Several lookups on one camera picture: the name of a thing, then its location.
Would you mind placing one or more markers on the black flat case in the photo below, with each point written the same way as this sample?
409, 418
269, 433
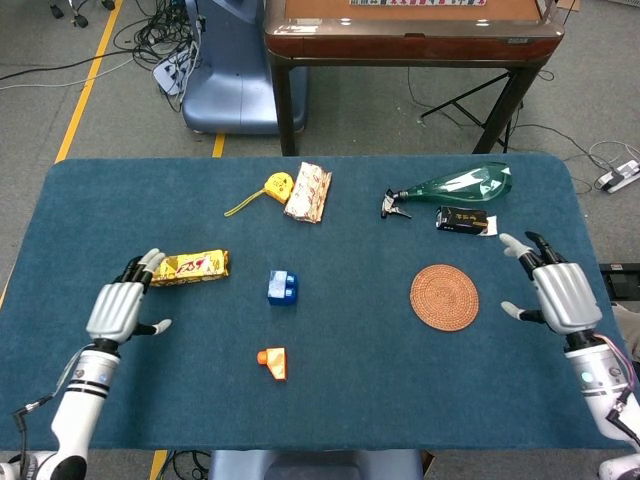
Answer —
622, 277

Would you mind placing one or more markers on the round woven coaster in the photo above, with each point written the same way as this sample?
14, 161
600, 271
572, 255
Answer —
444, 297

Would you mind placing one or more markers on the orange toy brick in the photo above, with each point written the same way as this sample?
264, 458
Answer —
276, 362

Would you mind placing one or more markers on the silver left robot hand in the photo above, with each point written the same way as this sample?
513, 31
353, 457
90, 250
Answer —
112, 310

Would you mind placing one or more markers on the white red patterned packet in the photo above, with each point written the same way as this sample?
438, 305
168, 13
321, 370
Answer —
309, 192

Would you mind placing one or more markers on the brown mahjong table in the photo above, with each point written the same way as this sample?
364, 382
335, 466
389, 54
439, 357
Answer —
410, 35

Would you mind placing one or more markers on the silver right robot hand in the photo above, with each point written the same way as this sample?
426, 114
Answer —
567, 295

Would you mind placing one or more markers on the black small box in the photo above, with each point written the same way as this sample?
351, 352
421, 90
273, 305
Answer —
460, 220

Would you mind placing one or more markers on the black chair wheels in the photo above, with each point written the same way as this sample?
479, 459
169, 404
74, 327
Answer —
80, 20

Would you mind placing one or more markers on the green spray bottle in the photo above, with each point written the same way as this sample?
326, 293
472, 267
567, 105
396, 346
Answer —
460, 187

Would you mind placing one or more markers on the white power strip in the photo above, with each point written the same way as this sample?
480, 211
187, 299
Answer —
172, 75
617, 177

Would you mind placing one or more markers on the yellow tape measure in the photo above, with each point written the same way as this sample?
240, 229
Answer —
278, 186

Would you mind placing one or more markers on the yellow snack package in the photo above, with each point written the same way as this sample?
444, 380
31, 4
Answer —
192, 267

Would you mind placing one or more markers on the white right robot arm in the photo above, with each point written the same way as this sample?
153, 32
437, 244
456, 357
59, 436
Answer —
600, 385

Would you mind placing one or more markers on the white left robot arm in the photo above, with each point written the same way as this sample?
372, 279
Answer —
80, 405

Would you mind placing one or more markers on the beige fabric bundle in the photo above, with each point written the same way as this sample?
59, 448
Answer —
625, 325

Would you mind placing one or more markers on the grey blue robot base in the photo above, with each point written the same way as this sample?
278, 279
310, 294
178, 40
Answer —
315, 467

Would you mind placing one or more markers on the blue grey machine base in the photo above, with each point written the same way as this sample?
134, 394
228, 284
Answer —
230, 85

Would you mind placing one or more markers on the blue felt table cover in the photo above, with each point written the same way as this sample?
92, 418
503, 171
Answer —
350, 400

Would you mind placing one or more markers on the blue toy brick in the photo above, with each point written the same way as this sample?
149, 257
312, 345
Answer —
281, 289

